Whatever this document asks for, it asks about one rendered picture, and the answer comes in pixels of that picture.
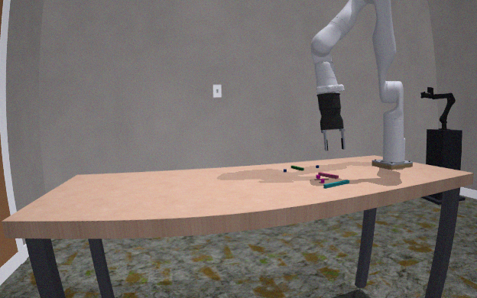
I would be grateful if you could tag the turquoise rod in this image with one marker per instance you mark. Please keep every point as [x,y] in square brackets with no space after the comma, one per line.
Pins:
[328,185]

